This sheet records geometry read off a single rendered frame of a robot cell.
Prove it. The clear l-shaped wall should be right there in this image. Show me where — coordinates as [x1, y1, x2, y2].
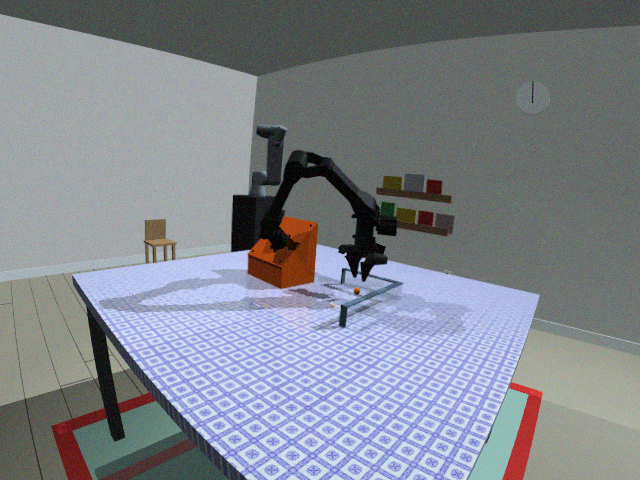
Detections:
[341, 270, 403, 327]

